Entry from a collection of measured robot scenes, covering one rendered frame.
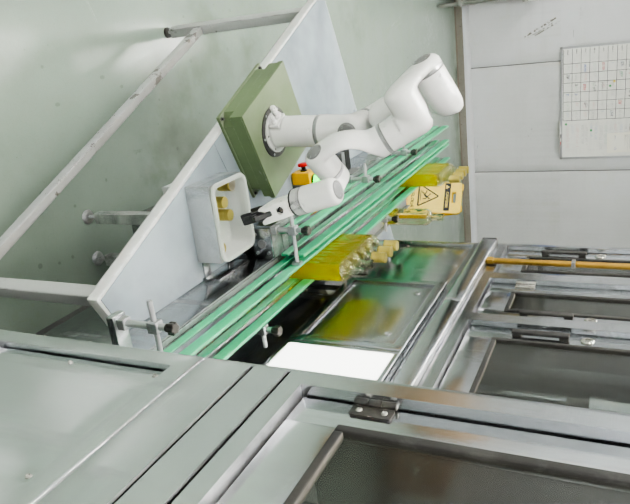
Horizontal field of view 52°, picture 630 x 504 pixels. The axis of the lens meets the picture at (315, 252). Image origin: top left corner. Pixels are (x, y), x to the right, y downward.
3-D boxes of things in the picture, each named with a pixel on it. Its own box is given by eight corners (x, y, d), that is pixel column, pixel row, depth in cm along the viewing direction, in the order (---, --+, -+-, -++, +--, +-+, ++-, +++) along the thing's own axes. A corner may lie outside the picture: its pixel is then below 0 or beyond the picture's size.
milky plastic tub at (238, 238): (199, 263, 182) (225, 264, 178) (185, 186, 175) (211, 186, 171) (232, 242, 197) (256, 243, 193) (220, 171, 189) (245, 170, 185)
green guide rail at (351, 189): (278, 233, 195) (301, 234, 192) (277, 230, 195) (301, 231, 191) (433, 127, 342) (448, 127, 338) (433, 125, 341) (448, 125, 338)
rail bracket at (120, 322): (98, 367, 144) (178, 380, 134) (80, 299, 139) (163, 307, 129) (112, 357, 148) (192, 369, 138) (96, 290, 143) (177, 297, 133)
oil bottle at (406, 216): (382, 224, 279) (442, 226, 267) (381, 213, 276) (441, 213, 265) (387, 219, 283) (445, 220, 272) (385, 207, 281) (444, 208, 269)
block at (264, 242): (253, 258, 197) (273, 259, 194) (249, 229, 194) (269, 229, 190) (259, 254, 200) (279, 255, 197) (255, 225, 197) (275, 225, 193)
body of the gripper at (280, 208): (296, 220, 169) (263, 230, 175) (313, 208, 178) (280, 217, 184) (285, 194, 168) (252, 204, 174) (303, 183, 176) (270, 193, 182)
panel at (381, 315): (203, 434, 148) (338, 461, 133) (200, 423, 147) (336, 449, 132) (350, 283, 224) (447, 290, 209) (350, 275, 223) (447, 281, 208)
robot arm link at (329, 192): (337, 148, 170) (355, 169, 176) (304, 159, 176) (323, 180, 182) (329, 192, 162) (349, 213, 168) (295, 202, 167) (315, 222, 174)
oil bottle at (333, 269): (286, 278, 202) (349, 282, 193) (284, 262, 200) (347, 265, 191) (294, 271, 207) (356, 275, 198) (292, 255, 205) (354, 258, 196)
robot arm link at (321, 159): (390, 138, 173) (325, 177, 179) (367, 106, 164) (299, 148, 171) (397, 157, 167) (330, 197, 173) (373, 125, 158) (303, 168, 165)
